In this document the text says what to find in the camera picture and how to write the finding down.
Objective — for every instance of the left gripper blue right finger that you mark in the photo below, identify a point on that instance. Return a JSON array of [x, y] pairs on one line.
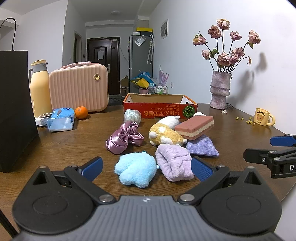
[[211, 179]]

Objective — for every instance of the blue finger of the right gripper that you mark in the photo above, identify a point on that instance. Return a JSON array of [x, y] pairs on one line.
[[283, 141], [259, 156]]

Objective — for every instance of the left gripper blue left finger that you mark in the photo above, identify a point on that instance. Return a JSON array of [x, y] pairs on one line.
[[82, 178]]

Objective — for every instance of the lilac fluffy towel roll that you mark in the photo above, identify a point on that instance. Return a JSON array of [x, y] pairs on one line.
[[174, 162]]

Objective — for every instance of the pink satin scrunchie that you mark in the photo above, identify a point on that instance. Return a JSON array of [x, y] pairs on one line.
[[126, 134]]

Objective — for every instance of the pink white layered sponge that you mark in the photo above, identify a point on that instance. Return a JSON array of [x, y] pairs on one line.
[[194, 127]]

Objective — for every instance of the light blue fluffy plush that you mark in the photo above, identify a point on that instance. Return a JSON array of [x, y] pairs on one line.
[[137, 168]]

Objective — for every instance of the yellow white plush toy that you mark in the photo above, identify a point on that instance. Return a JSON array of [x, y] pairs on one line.
[[163, 132]]

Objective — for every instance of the yellow bear mug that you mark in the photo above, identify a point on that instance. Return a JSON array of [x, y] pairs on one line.
[[263, 117]]

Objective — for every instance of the small yellow beads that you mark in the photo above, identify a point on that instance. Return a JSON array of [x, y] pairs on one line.
[[249, 121]]

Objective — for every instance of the blue tissue pack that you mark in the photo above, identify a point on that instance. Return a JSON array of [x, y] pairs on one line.
[[62, 119]]

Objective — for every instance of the orange mandarin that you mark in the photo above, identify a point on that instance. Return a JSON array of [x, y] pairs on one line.
[[81, 112]]

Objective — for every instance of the black paper bag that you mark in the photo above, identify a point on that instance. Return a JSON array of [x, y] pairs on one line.
[[17, 123]]

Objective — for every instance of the purple textured vase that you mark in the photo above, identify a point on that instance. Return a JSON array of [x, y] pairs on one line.
[[220, 89]]

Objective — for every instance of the orange red cardboard box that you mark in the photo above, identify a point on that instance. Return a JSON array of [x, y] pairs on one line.
[[160, 105]]

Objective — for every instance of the yellow thermos jug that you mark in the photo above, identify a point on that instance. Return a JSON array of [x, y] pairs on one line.
[[39, 88]]

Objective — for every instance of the pink ribbed suitcase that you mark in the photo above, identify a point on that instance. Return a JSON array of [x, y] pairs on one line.
[[79, 84]]

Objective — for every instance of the metal trolley with bottles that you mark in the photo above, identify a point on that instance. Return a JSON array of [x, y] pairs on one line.
[[157, 89]]

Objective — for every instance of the dried pink roses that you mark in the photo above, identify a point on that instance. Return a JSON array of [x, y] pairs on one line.
[[224, 57]]

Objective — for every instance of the blue yellow clutter pile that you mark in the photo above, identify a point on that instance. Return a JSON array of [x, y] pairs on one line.
[[144, 80]]

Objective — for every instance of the dark brown door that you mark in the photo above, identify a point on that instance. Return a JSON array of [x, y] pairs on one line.
[[105, 51]]

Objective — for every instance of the grey refrigerator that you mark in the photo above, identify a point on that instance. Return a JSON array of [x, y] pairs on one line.
[[137, 62]]

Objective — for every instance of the yellow box on fridge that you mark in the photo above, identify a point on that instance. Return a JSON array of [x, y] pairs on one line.
[[144, 30]]

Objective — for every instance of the white charger with cable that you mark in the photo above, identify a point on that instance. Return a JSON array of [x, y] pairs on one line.
[[41, 121]]

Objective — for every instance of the white wall panel box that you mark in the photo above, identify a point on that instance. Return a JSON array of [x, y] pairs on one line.
[[165, 29]]

